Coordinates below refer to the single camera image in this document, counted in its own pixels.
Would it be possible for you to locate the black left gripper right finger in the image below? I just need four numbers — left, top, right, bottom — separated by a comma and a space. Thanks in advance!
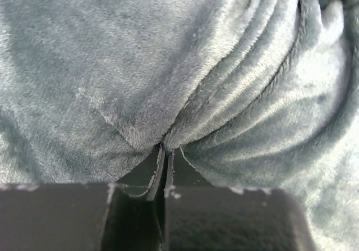
164, 150, 316, 250

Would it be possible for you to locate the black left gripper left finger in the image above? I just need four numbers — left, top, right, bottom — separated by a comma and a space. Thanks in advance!
1, 146, 165, 250

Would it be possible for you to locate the zebra pillowcase with grey lining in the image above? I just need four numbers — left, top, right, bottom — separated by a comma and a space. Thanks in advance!
1, 0, 358, 250

